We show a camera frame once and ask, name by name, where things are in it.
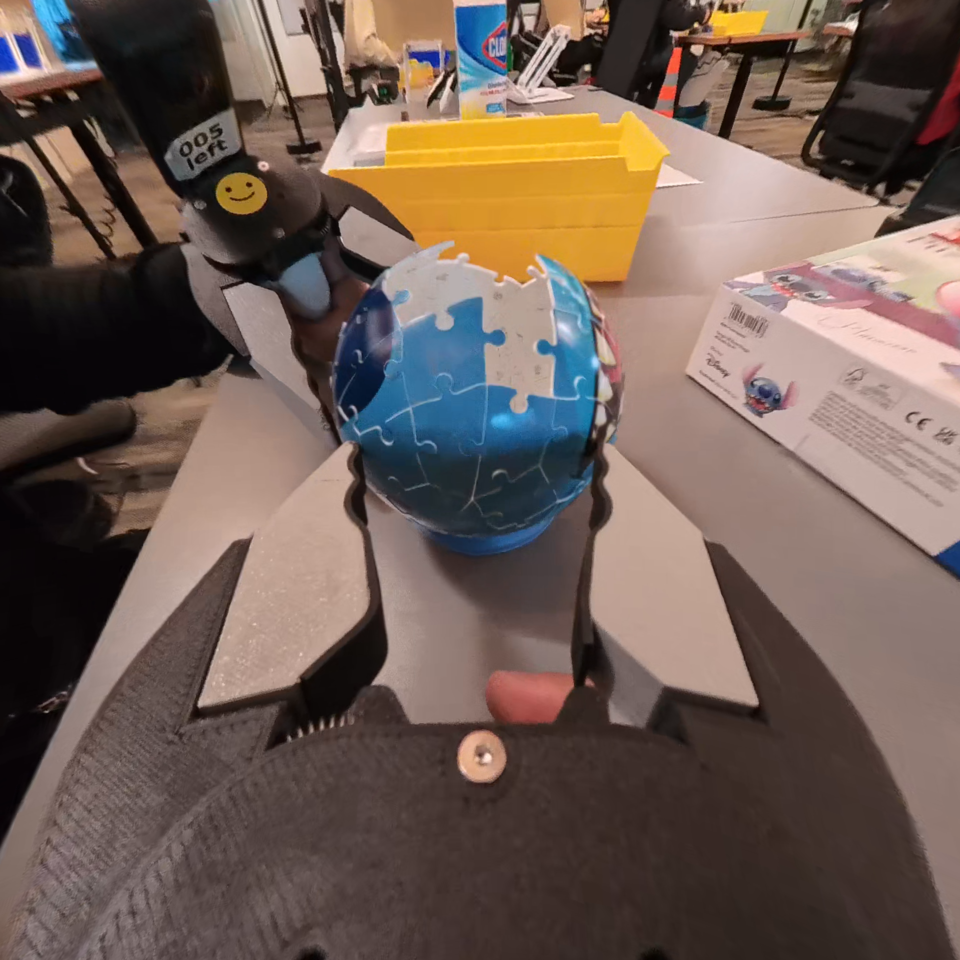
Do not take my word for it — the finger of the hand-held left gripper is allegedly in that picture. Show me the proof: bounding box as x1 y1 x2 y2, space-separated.
322 174 423 286
183 243 345 445

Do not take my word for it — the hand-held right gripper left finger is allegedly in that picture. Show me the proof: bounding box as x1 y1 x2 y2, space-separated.
196 442 390 725

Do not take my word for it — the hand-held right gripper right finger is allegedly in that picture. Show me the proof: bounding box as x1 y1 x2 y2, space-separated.
570 448 760 732

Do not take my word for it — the blue round ball stand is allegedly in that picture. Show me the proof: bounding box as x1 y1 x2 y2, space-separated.
408 517 556 558

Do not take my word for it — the blue puzzle ball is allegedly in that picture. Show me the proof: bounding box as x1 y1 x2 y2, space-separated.
332 241 625 537

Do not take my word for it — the person's left forearm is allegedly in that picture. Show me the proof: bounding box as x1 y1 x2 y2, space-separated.
0 240 235 415

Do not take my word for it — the white puzzle box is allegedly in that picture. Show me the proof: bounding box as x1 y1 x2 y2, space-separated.
686 217 960 579

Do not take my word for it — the person's left hand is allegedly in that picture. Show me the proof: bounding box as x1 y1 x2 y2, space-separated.
288 251 375 444

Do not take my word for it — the person's right hand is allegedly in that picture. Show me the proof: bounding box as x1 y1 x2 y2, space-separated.
486 669 601 725

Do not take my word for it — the white tray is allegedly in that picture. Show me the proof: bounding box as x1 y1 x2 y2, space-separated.
321 112 391 180

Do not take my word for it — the yellow storage bin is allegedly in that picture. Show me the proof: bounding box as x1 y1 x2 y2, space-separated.
327 112 670 283

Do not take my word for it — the black tripod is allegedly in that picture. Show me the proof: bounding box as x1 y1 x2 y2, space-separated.
255 0 324 155

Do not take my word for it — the wipes container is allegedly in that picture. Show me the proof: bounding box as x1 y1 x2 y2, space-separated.
453 0 511 121

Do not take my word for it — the white folding stand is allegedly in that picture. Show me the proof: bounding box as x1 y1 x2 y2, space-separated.
510 22 575 106

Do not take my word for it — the orange traffic cone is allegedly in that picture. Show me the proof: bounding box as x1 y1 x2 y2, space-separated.
656 46 685 114

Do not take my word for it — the wooden table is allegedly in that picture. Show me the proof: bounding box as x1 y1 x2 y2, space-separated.
673 28 815 140

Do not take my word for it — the black office chair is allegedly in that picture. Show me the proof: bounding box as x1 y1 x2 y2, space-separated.
801 0 960 200

